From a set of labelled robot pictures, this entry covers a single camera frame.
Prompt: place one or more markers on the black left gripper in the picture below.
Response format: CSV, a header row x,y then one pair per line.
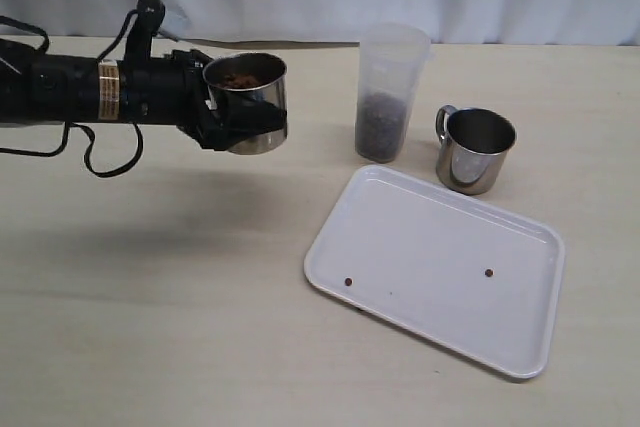
x,y
170,90

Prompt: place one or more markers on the steel cup with pellets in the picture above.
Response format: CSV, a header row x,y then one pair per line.
x,y
255,76
474,143

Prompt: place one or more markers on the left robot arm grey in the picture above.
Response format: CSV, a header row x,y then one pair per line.
x,y
44,89

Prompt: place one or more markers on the translucent plastic tall container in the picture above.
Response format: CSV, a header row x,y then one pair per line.
x,y
392,57

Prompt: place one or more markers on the white rectangular plastic tray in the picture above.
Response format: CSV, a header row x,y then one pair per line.
x,y
417,252

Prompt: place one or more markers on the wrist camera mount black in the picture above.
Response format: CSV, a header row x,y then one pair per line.
x,y
149,17

